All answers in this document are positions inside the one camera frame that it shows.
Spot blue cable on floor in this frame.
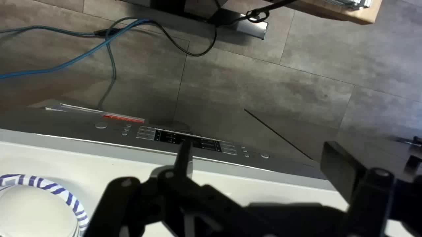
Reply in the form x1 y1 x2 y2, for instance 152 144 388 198
0 15 153 109

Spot black cable on floor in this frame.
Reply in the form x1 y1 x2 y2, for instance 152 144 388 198
94 0 297 58

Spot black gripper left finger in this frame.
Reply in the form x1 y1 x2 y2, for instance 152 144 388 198
83 143 247 237

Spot blue patterned paper plate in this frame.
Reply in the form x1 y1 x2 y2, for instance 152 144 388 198
0 173 90 237

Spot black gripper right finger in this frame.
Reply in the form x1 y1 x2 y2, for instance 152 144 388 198
321 140 422 237

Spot dishwasher control panel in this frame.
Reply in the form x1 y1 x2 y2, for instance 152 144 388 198
0 108 325 179

